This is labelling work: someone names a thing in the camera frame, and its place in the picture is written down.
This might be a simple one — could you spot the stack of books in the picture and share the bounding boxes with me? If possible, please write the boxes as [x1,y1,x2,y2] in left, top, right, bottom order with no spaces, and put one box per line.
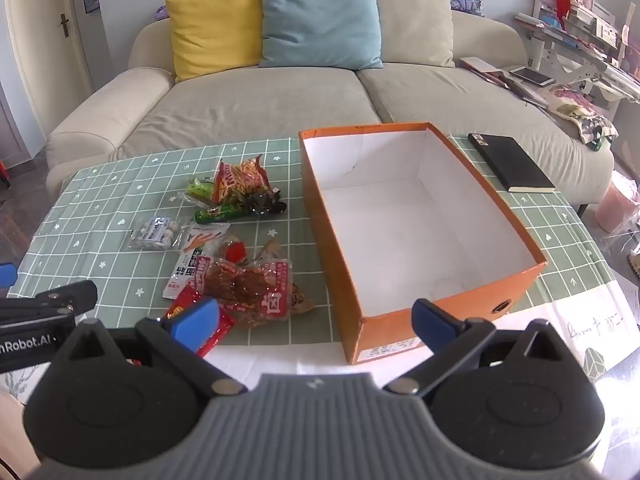
[459,56,511,88]

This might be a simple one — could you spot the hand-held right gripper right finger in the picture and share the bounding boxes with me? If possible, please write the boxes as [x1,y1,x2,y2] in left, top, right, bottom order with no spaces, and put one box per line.
[382,298,573,396]

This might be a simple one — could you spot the orange cardboard box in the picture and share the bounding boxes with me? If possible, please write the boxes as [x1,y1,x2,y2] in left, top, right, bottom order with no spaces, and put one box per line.
[299,121,548,366]

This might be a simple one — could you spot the black notebook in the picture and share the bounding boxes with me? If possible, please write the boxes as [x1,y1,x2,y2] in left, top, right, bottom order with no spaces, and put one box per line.
[467,132,557,194]

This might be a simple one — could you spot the beige pillow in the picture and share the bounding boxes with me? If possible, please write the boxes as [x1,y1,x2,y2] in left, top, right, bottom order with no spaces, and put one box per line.
[352,0,456,68]

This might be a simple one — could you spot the clear red meat snack packet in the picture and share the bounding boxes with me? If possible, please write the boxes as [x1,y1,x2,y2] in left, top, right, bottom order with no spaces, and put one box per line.
[197,256,293,328]

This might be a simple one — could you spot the clear packet of white balls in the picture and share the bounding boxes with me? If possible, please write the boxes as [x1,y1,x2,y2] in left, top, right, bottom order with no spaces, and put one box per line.
[127,216,180,251]

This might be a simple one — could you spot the beige sofa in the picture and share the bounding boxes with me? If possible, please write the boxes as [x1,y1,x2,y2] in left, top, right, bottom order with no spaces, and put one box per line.
[45,10,616,211]

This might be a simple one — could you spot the pink bin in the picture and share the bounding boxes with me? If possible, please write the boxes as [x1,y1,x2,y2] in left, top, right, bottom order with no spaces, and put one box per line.
[594,180,640,233]

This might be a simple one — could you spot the brown snack packet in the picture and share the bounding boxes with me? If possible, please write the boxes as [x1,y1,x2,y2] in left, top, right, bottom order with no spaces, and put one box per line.
[287,280,317,317]

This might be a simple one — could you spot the dark crinkled snack wrapper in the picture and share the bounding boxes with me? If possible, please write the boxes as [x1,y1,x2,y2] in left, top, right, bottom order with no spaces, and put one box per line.
[240,187,288,217]

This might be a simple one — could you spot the white snack packet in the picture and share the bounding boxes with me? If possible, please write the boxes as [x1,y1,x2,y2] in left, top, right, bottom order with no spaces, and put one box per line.
[164,224,232,301]

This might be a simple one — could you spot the smartphone with white frame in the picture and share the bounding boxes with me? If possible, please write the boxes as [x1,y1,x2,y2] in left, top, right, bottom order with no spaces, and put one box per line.
[510,66,557,87]

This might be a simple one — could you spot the yellow pillow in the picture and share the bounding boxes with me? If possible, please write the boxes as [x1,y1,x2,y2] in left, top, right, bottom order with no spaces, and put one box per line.
[164,0,263,83]

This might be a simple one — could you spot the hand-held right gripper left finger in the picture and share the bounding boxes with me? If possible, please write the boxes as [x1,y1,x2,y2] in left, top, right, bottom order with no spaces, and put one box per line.
[65,296,248,396]

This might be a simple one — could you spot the green snack bar packet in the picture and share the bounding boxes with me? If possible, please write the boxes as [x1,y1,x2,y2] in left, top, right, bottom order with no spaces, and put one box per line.
[186,176,217,206]

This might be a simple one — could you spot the white door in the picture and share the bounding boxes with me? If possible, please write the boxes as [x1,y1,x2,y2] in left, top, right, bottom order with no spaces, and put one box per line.
[2,0,96,126]

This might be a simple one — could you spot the green sausage packet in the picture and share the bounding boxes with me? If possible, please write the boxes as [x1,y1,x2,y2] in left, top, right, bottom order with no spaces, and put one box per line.
[194,202,251,224]

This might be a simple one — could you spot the red striped snack bag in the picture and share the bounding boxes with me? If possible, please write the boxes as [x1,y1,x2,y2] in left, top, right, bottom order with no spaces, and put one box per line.
[212,154,271,206]

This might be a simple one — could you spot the green checked tablecloth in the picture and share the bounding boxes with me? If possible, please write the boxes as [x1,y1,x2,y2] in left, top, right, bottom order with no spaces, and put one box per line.
[5,132,640,396]

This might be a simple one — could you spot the white desk rack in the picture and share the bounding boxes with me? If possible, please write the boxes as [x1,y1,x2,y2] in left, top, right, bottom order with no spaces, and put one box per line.
[515,0,640,106]

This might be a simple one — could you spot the light blue pillow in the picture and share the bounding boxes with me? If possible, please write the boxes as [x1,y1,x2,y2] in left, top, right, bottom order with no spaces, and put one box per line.
[258,0,384,71]

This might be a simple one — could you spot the printed cloth bag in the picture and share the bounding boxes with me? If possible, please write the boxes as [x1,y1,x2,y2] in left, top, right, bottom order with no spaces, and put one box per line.
[544,85,619,150]

